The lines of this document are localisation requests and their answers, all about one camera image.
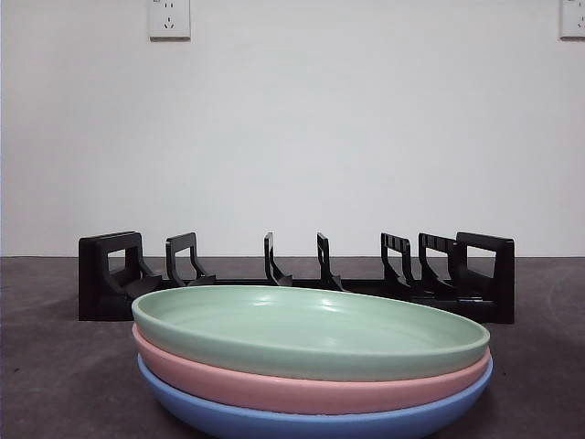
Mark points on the black plastic dish rack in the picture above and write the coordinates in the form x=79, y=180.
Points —
x=498, y=283

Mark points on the blue plate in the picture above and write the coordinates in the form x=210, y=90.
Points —
x=219, y=416

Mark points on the pink plate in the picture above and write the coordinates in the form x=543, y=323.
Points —
x=274, y=388

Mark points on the white wall socket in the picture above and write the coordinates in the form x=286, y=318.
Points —
x=573, y=20
x=168, y=20

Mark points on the green plate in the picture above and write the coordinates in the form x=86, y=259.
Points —
x=297, y=329

